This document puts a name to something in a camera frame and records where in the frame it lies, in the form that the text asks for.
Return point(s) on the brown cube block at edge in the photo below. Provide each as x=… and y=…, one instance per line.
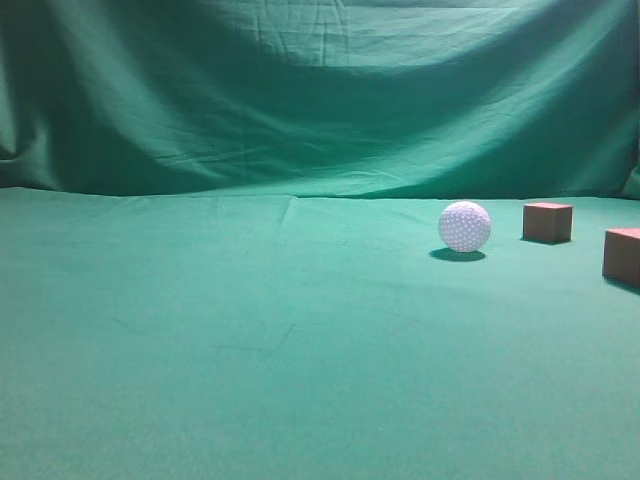
x=621, y=255

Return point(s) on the white dimpled golf ball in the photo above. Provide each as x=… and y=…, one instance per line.
x=464, y=226

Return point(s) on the green cloth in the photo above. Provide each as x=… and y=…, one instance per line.
x=220, y=255

